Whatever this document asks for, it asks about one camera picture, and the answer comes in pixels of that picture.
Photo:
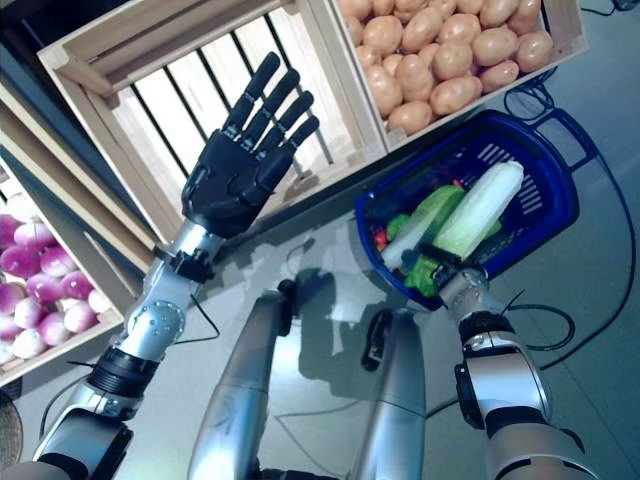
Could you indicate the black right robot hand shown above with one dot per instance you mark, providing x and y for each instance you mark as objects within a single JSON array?
[{"x": 445, "y": 256}]

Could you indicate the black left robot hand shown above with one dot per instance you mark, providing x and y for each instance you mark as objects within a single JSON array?
[{"x": 225, "y": 185}]

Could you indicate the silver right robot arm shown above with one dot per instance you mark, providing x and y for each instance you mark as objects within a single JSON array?
[{"x": 505, "y": 380}]

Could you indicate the blue plastic shopping basket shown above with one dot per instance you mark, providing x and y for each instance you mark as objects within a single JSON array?
[{"x": 560, "y": 210}]

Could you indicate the green round toy vegetable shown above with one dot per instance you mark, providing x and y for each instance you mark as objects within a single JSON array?
[{"x": 400, "y": 225}]

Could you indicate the red toy bell pepper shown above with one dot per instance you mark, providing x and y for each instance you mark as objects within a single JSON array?
[{"x": 382, "y": 241}]

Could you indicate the red toy chili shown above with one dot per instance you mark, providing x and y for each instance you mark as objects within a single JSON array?
[{"x": 456, "y": 183}]

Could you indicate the brown toy potato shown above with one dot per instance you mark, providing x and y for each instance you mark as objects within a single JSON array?
[
  {"x": 410, "y": 117},
  {"x": 499, "y": 76},
  {"x": 384, "y": 87},
  {"x": 535, "y": 52},
  {"x": 455, "y": 95}
]

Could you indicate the silver right robot leg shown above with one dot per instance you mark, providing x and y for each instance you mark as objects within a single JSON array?
[{"x": 395, "y": 400}]

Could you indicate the silver robot leg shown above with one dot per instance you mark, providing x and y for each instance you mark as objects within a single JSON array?
[
  {"x": 395, "y": 400},
  {"x": 235, "y": 400}
]

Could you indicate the wooden slatted cabbage crate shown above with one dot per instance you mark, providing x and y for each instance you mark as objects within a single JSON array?
[{"x": 150, "y": 35}]

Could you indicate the purple white toy onion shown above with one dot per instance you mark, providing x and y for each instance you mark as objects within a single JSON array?
[
  {"x": 35, "y": 234},
  {"x": 22, "y": 260},
  {"x": 57, "y": 261}
]

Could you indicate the silver left robot leg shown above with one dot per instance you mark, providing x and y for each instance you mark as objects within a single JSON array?
[{"x": 235, "y": 400}]

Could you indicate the wooden onion crate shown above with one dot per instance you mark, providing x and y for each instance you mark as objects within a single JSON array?
[{"x": 75, "y": 347}]

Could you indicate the wooden potato crate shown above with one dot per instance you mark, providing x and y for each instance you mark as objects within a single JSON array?
[{"x": 570, "y": 35}]

